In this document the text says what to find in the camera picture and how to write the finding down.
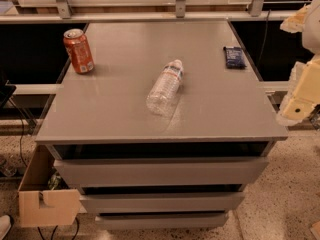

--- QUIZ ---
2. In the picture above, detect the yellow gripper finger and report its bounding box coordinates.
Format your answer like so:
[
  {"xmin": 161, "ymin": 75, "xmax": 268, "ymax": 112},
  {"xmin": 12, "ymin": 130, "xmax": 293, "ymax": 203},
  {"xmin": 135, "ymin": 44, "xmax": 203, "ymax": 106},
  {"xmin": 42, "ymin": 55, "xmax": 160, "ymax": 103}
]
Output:
[
  {"xmin": 280, "ymin": 5, "xmax": 310, "ymax": 33},
  {"xmin": 276, "ymin": 57, "xmax": 320, "ymax": 126}
]

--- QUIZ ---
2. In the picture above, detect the clear plastic water bottle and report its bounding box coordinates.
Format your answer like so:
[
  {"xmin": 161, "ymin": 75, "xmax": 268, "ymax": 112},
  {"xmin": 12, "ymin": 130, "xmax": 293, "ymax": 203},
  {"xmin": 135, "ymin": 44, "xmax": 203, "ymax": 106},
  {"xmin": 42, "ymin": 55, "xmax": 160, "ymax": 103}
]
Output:
[{"xmin": 146, "ymin": 59, "xmax": 184, "ymax": 116}]

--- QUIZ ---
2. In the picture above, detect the orange soda can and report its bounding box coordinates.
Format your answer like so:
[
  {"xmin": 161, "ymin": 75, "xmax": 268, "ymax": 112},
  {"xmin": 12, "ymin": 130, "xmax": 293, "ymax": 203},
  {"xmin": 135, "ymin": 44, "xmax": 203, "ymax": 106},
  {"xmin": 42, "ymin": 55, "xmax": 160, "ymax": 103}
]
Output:
[{"xmin": 63, "ymin": 29, "xmax": 94, "ymax": 74}]

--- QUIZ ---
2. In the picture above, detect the dark blue snack packet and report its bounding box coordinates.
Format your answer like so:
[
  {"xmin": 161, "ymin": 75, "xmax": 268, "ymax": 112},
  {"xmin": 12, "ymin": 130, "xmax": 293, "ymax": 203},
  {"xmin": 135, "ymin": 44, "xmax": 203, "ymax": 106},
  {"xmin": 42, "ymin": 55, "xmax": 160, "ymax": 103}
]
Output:
[{"xmin": 223, "ymin": 46, "xmax": 246, "ymax": 69}]

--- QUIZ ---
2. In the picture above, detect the grey drawer cabinet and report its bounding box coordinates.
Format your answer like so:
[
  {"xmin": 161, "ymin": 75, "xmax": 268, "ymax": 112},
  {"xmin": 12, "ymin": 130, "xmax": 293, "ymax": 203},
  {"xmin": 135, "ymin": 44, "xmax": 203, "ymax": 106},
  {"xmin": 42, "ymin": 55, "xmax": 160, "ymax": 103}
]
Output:
[{"xmin": 37, "ymin": 21, "xmax": 287, "ymax": 230}]

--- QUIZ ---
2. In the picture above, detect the cardboard box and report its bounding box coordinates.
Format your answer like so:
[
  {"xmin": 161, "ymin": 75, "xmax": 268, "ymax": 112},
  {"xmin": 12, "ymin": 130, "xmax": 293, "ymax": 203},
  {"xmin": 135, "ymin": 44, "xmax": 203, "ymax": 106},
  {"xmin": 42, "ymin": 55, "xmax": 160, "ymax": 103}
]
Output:
[{"xmin": 18, "ymin": 146, "xmax": 81, "ymax": 227}]

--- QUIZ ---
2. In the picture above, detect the metal shelf frame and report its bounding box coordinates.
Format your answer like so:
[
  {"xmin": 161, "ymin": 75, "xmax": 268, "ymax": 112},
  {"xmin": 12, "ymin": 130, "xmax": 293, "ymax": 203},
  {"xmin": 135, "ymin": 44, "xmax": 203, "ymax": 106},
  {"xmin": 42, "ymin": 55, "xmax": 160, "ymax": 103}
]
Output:
[{"xmin": 1, "ymin": 0, "xmax": 312, "ymax": 24}]

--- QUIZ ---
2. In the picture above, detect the black cable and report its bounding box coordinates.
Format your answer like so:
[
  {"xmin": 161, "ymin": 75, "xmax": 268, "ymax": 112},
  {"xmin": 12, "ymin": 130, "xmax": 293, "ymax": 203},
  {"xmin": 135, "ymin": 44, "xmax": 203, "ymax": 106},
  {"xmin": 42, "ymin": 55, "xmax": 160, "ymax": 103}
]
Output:
[{"xmin": 9, "ymin": 97, "xmax": 38, "ymax": 168}]

